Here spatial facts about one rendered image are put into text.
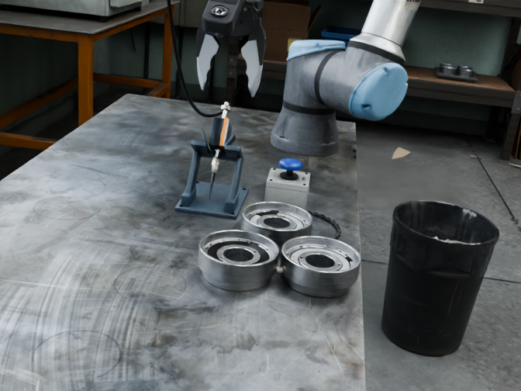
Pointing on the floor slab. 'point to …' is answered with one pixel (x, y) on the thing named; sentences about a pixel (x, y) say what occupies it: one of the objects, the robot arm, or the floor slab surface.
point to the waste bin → (434, 274)
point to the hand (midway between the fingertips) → (227, 88)
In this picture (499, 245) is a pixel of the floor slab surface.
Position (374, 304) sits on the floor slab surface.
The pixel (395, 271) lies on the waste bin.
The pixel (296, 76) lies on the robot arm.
